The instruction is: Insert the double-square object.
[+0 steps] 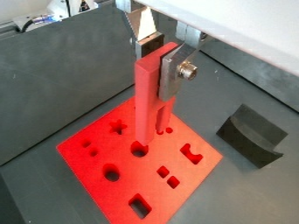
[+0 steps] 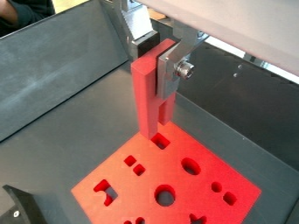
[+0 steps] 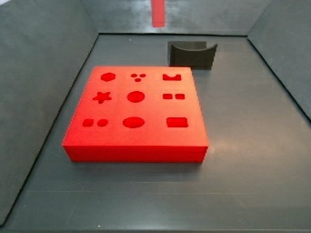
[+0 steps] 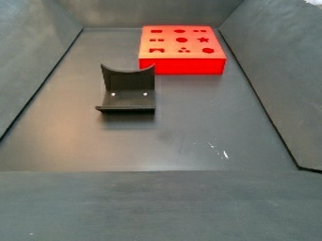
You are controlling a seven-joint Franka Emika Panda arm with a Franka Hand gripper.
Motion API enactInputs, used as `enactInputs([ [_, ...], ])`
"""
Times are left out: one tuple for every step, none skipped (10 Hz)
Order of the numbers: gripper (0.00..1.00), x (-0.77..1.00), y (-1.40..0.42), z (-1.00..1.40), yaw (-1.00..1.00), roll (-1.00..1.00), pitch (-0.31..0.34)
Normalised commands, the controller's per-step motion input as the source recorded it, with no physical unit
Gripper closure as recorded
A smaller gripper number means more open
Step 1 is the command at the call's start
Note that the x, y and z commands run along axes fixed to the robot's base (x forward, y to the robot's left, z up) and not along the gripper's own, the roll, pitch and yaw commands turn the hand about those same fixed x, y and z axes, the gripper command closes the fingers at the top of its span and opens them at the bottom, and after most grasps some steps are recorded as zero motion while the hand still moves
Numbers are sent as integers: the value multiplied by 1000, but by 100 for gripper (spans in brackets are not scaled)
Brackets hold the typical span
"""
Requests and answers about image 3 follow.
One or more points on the red shape-sorter block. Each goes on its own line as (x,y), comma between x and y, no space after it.
(138,115)

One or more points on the red double-square peg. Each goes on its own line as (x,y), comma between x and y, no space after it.
(158,13)

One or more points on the black curved holder block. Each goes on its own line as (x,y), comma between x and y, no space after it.
(192,54)

